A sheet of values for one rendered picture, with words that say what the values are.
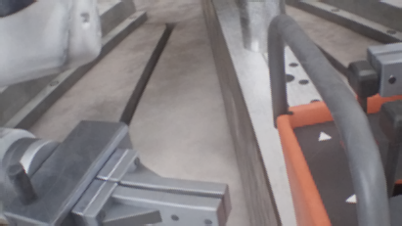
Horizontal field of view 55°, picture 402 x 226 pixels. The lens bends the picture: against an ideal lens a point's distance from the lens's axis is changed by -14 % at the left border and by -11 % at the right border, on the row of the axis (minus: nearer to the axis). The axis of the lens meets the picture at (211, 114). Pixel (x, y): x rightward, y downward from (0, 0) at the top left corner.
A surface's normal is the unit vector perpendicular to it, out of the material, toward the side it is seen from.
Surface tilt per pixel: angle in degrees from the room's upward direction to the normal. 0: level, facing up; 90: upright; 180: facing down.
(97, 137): 0
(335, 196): 0
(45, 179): 0
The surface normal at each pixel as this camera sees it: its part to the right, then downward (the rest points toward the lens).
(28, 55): 0.22, 0.77
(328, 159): -0.14, -0.85
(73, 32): 0.25, 0.51
